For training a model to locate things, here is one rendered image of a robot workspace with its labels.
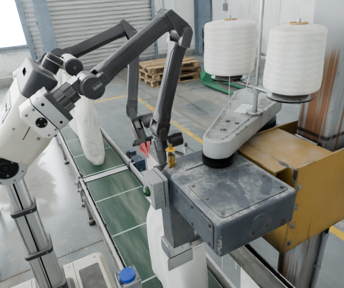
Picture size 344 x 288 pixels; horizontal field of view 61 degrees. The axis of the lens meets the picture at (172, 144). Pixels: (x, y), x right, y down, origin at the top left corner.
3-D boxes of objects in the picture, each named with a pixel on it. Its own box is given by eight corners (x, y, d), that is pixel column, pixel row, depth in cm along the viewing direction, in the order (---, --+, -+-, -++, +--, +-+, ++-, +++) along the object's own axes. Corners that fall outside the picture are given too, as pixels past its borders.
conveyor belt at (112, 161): (51, 114, 436) (50, 108, 431) (77, 108, 451) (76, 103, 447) (86, 187, 259) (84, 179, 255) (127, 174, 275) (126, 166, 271)
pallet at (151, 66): (137, 68, 681) (137, 62, 674) (184, 60, 721) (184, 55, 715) (149, 75, 613) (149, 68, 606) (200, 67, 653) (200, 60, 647)
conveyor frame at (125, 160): (48, 115, 434) (46, 106, 428) (80, 108, 453) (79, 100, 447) (82, 192, 254) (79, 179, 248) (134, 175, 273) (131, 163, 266)
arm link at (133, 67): (129, 38, 155) (128, 30, 145) (139, 39, 156) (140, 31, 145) (126, 119, 154) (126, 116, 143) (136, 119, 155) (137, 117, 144)
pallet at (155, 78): (139, 74, 686) (138, 68, 680) (183, 66, 734) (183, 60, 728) (154, 82, 620) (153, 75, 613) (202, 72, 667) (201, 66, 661)
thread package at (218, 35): (194, 73, 101) (193, 20, 94) (232, 65, 108) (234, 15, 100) (224, 83, 88) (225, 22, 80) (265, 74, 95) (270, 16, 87)
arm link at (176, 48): (168, 23, 109) (183, 25, 101) (180, 26, 112) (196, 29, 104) (146, 130, 123) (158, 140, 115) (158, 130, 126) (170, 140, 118)
